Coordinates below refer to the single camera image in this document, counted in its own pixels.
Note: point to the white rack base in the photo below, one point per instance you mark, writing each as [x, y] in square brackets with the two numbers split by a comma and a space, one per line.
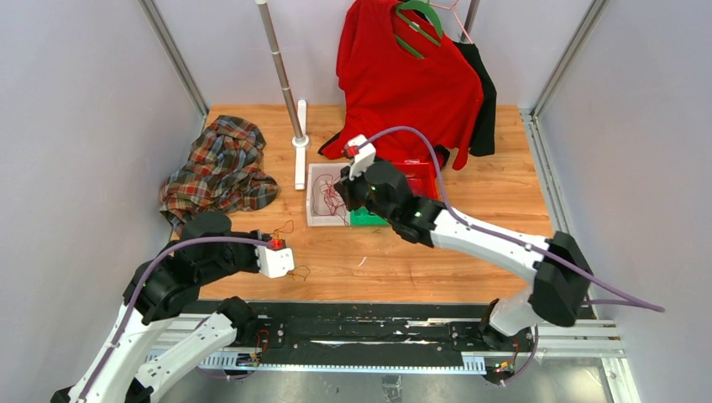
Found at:
[301, 143]

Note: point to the plaid flannel shirt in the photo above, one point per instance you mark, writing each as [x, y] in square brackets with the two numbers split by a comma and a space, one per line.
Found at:
[223, 173]

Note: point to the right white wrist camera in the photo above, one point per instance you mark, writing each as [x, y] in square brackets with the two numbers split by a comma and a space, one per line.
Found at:
[361, 153]

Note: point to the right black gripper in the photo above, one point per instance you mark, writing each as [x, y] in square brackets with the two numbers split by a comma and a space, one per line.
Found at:
[346, 187]

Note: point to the pink clothes hanger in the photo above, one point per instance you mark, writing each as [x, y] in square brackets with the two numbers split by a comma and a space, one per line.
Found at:
[455, 10]

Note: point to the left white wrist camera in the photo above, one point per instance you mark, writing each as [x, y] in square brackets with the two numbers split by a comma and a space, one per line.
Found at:
[275, 263]

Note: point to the white plastic bin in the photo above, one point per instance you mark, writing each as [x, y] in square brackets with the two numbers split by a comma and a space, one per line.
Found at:
[324, 206]

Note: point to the green clothes hanger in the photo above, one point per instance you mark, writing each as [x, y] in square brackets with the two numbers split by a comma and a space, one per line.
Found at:
[421, 17]

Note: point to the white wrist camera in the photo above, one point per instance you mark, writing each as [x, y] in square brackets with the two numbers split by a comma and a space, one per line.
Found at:
[275, 263]
[361, 153]

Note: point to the red plastic bin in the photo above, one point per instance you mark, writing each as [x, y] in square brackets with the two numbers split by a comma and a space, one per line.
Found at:
[421, 177]

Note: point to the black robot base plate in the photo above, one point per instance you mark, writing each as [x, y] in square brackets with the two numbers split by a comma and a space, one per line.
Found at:
[373, 334]

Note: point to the green plastic bin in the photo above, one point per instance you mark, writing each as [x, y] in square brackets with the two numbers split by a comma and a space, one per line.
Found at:
[363, 217]

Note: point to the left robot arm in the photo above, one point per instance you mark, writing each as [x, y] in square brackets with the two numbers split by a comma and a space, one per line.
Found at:
[206, 251]

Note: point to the black t-shirt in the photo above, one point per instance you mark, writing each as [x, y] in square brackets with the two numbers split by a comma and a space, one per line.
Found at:
[482, 142]

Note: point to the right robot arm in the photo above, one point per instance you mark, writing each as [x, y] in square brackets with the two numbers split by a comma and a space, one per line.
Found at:
[554, 268]

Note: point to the red t-shirt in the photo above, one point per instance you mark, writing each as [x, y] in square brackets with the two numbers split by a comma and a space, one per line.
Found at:
[392, 77]

